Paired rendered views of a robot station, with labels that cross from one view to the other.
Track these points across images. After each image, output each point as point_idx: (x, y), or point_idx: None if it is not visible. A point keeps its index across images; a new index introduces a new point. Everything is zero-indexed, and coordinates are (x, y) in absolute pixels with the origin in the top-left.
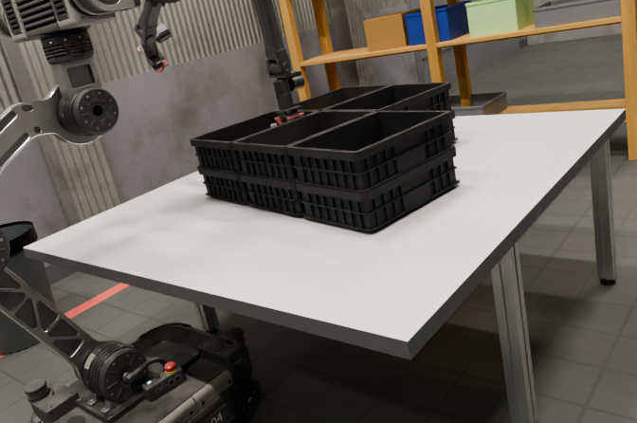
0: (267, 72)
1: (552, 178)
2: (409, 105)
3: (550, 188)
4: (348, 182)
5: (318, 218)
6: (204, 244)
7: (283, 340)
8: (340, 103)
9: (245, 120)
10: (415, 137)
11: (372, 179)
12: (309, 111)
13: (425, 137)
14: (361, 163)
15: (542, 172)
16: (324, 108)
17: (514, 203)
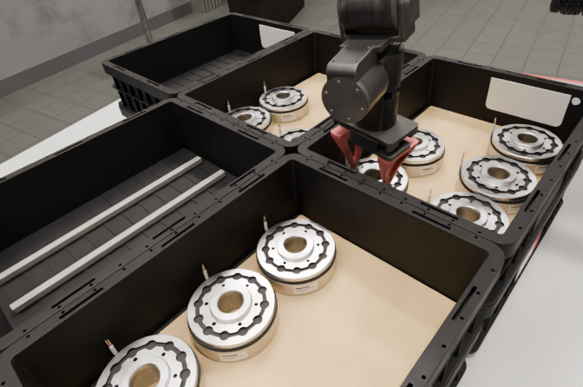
0: (418, 16)
1: (55, 138)
2: (98, 152)
3: (74, 124)
4: (248, 48)
5: None
6: None
7: None
8: (236, 183)
9: (545, 172)
10: (165, 51)
11: (226, 49)
12: (324, 157)
13: (153, 61)
14: (230, 27)
15: (46, 152)
16: (281, 160)
17: (118, 109)
